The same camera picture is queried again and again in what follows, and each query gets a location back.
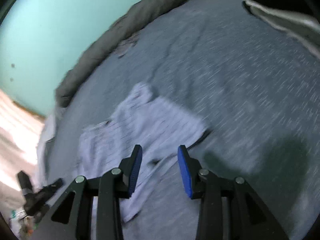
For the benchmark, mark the black folded garment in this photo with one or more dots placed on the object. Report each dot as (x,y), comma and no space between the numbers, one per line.
(295,2)

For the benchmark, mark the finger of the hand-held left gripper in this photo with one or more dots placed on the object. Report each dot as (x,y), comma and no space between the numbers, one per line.
(53,185)
(23,180)

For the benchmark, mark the colourful clutter pile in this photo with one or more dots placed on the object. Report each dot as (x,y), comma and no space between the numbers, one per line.
(22,223)

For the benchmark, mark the dark grey rolled duvet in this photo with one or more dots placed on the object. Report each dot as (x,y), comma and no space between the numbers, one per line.
(112,35)

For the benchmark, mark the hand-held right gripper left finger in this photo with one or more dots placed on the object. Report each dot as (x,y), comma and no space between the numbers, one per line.
(135,170)

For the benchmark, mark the wooden strip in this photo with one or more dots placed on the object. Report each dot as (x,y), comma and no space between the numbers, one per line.
(27,108)

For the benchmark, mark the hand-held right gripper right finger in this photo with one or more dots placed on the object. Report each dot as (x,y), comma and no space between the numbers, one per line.
(185,172)

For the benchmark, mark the crumpled blue-grey garment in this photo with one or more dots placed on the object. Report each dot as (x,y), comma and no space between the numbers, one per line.
(126,46)

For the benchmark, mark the light plaid shorts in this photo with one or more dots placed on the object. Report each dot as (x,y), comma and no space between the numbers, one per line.
(150,122)

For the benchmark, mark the pale pink curtain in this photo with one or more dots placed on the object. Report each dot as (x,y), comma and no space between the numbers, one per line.
(17,130)

